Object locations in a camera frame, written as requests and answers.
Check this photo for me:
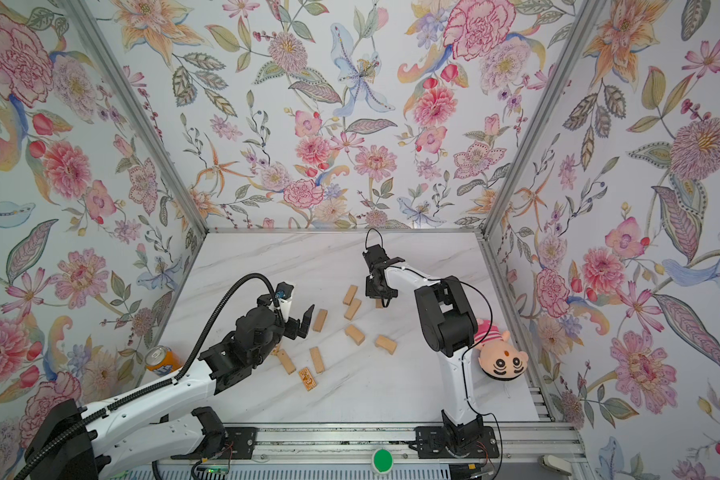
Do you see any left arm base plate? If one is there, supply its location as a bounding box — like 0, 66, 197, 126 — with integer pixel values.
170, 427, 258, 460

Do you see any pink plush toy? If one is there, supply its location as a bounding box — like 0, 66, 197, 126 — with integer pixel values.
474, 319, 529, 382

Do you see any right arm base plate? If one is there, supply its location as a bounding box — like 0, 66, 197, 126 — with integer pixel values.
414, 426, 500, 460

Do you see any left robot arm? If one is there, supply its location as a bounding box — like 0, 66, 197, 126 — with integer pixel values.
16, 273, 314, 479

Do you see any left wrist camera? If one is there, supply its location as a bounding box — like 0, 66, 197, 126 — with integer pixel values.
275, 282, 295, 322

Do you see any green round button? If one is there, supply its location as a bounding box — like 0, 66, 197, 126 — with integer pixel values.
371, 448, 394, 475

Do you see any white device on rail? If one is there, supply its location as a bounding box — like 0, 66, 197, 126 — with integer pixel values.
539, 455, 573, 477

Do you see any right corner aluminium post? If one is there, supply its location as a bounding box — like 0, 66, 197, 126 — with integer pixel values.
482, 0, 603, 240

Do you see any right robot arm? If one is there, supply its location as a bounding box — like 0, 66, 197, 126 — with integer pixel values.
363, 243, 500, 460

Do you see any plain flat wood block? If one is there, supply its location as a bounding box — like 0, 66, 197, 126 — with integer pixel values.
310, 347, 325, 374
276, 349, 296, 375

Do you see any left corner aluminium post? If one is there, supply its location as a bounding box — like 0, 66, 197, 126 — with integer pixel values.
61, 0, 209, 241

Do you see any arched wood block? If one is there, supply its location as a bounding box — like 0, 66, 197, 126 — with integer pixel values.
375, 335, 397, 355
344, 325, 365, 346

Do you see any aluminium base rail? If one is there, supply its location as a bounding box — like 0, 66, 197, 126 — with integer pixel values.
71, 422, 589, 480

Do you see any corner aluminium post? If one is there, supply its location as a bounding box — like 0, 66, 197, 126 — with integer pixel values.
61, 0, 209, 241
482, 0, 603, 240

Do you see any orange soda can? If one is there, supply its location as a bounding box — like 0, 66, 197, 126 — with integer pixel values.
145, 345, 182, 377

